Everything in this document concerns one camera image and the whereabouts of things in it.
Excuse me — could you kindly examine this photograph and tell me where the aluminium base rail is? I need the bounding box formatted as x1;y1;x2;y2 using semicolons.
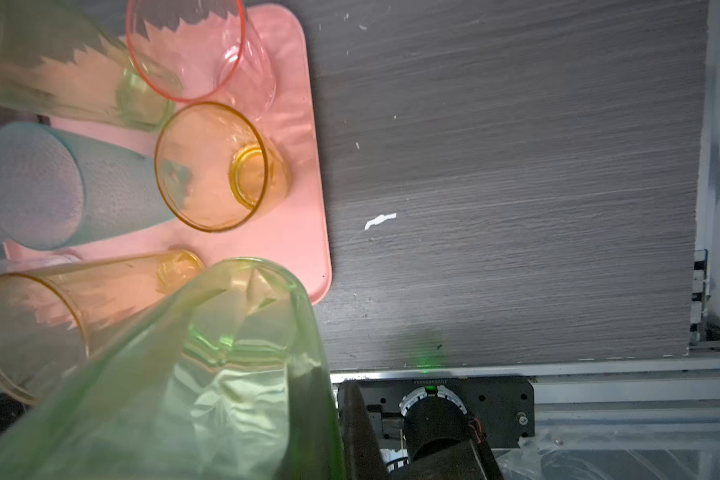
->
331;357;720;450

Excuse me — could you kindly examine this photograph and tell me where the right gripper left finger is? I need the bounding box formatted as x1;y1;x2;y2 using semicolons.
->
275;367;336;479

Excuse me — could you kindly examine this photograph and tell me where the short amber glass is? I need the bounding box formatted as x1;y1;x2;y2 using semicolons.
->
154;102;292;233

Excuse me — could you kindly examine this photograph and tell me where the teal glass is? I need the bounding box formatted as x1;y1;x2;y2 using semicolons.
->
0;122;173;251

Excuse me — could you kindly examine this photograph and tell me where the pink tray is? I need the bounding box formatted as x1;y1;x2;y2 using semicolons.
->
0;3;332;305

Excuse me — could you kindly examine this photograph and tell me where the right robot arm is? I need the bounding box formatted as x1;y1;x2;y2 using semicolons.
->
256;369;535;479

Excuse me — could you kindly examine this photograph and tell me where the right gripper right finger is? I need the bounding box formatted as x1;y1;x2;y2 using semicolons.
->
337;381;388;479

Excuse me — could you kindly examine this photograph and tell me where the green glass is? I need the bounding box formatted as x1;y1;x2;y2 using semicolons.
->
0;1;175;131
0;258;330;479

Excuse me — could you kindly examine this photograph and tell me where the tall amber glass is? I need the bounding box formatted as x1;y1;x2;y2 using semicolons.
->
0;250;205;404

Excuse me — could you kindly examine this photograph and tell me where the pink glass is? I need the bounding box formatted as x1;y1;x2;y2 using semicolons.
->
125;0;277;120

